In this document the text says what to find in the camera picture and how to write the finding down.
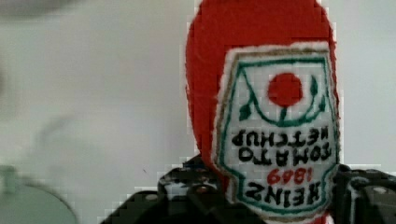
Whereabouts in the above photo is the red plush ketchup bottle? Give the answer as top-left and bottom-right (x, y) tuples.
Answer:
(186, 0), (340, 224)

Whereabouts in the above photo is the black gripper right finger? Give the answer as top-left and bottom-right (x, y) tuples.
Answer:
(330, 164), (396, 224)

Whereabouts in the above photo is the green toy pot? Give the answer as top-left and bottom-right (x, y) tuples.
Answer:
(0, 165), (78, 224)

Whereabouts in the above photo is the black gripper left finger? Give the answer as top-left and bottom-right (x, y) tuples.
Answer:
(100, 156), (265, 224)

